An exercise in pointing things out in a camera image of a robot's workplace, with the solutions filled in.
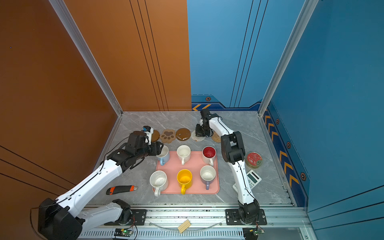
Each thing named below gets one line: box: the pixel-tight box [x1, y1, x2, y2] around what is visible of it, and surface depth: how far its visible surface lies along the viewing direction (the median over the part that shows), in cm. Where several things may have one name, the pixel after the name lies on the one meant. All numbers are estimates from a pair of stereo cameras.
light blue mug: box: [156, 145, 170, 166], surface depth 86 cm
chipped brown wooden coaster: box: [175, 128, 191, 141], surface depth 107 cm
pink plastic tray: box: [155, 151, 220, 195], surface depth 85 cm
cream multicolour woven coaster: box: [191, 130, 206, 142], surface depth 105 cm
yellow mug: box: [177, 169, 193, 195], surface depth 81 cm
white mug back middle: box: [176, 144, 191, 166], surface depth 89 cm
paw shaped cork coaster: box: [159, 129, 176, 144], surface depth 107 cm
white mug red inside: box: [202, 145, 217, 167], surface depth 91 cm
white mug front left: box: [149, 170, 169, 197], surface depth 81 cm
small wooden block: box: [178, 219, 191, 234], surface depth 72 cm
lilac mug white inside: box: [200, 165, 217, 190], surface depth 83 cm
